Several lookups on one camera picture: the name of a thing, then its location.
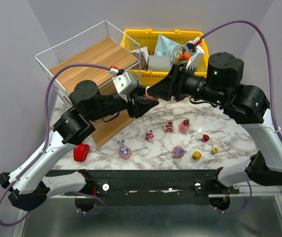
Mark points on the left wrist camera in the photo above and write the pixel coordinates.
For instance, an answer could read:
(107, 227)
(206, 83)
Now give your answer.
(124, 83)

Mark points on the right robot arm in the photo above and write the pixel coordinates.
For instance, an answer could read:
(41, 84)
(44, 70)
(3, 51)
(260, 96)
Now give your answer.
(247, 105)

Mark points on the red bear toy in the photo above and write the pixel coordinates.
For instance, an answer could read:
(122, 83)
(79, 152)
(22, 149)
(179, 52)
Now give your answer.
(149, 136)

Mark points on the light blue snack bag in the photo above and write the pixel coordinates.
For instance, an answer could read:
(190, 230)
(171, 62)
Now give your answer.
(169, 48)

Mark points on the small yellow minion toy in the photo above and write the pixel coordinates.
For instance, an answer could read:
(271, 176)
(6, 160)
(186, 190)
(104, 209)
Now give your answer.
(214, 150)

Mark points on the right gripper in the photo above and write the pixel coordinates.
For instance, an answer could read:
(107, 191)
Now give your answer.
(176, 82)

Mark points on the brown round container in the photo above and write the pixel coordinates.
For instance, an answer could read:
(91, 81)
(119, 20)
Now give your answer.
(143, 63)

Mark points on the small red apple toy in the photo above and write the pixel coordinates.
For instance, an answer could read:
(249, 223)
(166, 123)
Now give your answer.
(205, 138)

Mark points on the yellow duck toy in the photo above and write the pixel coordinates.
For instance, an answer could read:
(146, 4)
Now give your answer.
(196, 155)

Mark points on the red bell pepper toy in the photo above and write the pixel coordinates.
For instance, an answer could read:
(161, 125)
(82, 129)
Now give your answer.
(80, 152)

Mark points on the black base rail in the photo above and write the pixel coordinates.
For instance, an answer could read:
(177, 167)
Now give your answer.
(154, 187)

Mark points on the purple pink donut toy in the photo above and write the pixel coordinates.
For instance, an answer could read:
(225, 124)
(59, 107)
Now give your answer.
(178, 152)

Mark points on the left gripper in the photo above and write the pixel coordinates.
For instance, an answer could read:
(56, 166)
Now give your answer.
(133, 105)

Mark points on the grey box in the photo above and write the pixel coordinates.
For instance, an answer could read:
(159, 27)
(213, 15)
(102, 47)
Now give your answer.
(158, 63)

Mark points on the purple bunny sundae toy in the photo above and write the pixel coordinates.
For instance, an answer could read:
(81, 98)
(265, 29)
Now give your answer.
(149, 96)

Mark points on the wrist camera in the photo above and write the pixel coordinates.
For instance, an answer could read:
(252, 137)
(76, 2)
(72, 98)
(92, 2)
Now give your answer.
(124, 83)
(196, 53)

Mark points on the purple bunny donut toy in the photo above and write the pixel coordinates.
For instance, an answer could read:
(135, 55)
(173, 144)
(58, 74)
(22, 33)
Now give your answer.
(124, 151)

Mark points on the red strawberry cake toy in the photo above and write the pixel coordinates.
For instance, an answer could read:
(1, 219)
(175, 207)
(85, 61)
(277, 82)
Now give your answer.
(169, 127)

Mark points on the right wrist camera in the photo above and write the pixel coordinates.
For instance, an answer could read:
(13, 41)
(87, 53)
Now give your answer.
(196, 53)

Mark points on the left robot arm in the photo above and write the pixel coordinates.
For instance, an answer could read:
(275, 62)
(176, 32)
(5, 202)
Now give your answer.
(29, 186)

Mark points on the white wire wooden shelf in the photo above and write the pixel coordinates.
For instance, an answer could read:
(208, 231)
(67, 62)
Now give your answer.
(102, 44)

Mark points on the pink strawberry donut toy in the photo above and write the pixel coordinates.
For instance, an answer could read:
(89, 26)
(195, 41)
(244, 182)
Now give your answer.
(184, 125)

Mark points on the orange fruit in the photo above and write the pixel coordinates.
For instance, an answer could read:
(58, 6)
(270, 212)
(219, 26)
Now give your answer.
(186, 55)

